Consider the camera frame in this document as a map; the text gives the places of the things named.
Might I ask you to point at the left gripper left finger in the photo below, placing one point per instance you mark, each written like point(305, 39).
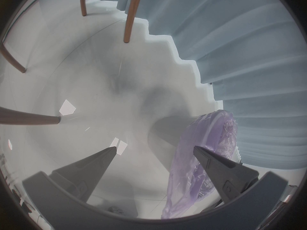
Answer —
point(88, 171)

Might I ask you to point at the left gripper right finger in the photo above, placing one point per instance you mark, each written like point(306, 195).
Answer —
point(223, 174)

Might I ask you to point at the purple plastic bag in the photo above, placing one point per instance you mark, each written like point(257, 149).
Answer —
point(187, 176)

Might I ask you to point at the white trash bin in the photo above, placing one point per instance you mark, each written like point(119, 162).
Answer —
point(163, 138)

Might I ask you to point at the blue-green curtain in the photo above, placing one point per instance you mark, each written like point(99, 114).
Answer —
point(239, 56)

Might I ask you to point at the white cushioned wooden chair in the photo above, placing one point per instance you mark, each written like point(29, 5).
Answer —
point(130, 20)

